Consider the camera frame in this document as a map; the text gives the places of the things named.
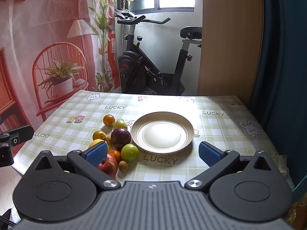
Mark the purple passion fruit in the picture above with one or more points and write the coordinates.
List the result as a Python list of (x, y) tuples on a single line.
[(121, 136)]

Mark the yellowish orange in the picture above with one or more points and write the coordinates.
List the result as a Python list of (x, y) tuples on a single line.
[(99, 135)]

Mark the small tangerine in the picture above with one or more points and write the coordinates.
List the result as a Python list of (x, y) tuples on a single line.
[(115, 154)]

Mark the printed backdrop cloth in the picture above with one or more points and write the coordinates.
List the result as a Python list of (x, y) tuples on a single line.
[(48, 16)]

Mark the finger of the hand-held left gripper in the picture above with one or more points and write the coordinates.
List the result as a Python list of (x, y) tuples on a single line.
[(5, 154), (22, 135)]

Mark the small pale green apple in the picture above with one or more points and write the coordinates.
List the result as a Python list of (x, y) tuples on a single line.
[(120, 124)]

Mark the cream round plate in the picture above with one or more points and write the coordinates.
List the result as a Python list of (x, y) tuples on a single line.
[(162, 134)]

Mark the dark teal curtain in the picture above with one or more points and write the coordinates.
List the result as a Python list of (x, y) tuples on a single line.
[(283, 76)]

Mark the red apple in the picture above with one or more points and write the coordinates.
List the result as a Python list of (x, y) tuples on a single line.
[(110, 166)]

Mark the yellow lemon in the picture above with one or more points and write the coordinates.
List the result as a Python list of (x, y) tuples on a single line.
[(93, 145)]

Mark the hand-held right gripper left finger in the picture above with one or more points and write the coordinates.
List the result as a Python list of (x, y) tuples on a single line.
[(96, 154)]

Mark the deep orange round orange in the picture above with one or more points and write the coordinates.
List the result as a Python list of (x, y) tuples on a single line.
[(109, 120)]

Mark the green checked tablecloth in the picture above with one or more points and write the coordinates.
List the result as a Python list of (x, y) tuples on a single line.
[(168, 105)]

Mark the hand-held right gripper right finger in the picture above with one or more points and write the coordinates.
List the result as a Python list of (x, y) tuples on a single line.
[(209, 154)]

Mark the wooden cabinet panel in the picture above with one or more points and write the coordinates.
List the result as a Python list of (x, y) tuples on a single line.
[(227, 40)]

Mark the black exercise bike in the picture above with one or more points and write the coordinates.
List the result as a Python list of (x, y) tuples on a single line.
[(130, 60)]

